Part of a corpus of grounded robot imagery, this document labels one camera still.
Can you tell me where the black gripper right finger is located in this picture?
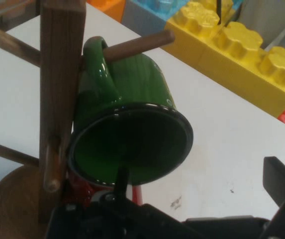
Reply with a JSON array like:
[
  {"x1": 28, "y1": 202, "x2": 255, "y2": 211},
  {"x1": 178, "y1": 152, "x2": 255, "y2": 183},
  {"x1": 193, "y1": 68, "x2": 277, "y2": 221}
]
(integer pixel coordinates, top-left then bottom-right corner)
[{"x1": 263, "y1": 156, "x2": 285, "y2": 239}]

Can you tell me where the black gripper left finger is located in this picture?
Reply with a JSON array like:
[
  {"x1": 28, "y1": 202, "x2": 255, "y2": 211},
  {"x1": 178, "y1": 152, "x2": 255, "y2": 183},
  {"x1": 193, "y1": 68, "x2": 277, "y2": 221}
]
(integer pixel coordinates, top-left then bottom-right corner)
[{"x1": 112, "y1": 166, "x2": 133, "y2": 208}]

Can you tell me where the yellow toy block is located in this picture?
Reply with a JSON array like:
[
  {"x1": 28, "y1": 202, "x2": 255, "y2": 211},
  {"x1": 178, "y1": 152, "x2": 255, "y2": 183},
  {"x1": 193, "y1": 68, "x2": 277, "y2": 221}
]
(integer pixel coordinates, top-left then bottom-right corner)
[{"x1": 165, "y1": 0, "x2": 285, "y2": 119}]

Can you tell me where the red enamel mug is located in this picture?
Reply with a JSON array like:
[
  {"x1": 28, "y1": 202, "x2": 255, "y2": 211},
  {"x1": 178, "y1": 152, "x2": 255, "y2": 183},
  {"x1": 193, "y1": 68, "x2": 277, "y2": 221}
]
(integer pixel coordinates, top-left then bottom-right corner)
[{"x1": 62, "y1": 174, "x2": 144, "y2": 208}]

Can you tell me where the black tripod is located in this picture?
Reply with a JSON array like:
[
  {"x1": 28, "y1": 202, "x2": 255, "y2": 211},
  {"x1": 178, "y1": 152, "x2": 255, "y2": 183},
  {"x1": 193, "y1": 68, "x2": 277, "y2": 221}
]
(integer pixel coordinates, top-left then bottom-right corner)
[{"x1": 215, "y1": 0, "x2": 244, "y2": 28}]

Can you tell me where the brown wooden mug tree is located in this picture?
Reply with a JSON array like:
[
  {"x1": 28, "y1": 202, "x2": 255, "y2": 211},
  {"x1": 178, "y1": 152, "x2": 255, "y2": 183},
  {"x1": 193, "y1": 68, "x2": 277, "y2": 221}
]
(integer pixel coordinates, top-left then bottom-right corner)
[{"x1": 0, "y1": 0, "x2": 176, "y2": 239}]

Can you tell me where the blue toy block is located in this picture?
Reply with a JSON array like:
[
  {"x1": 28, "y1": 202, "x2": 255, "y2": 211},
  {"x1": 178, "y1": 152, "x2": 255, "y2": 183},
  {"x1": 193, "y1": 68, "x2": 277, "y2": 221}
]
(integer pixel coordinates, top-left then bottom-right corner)
[{"x1": 131, "y1": 0, "x2": 244, "y2": 20}]

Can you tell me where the green enamel mug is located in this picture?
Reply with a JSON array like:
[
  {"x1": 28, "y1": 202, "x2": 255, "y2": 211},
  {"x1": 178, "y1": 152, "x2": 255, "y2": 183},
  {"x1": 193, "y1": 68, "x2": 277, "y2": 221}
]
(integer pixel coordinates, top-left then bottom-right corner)
[{"x1": 67, "y1": 36, "x2": 194, "y2": 188}]

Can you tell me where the orange toy block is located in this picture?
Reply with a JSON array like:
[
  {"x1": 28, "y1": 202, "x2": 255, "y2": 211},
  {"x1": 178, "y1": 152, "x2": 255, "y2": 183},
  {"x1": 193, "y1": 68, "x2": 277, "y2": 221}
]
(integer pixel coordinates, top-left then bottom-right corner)
[{"x1": 87, "y1": 0, "x2": 127, "y2": 23}]

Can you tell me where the grey fabric cover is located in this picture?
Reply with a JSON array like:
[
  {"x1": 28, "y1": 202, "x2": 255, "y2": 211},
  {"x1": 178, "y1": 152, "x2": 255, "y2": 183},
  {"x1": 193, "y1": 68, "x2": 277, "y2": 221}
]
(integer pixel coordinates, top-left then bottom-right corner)
[{"x1": 239, "y1": 0, "x2": 285, "y2": 58}]

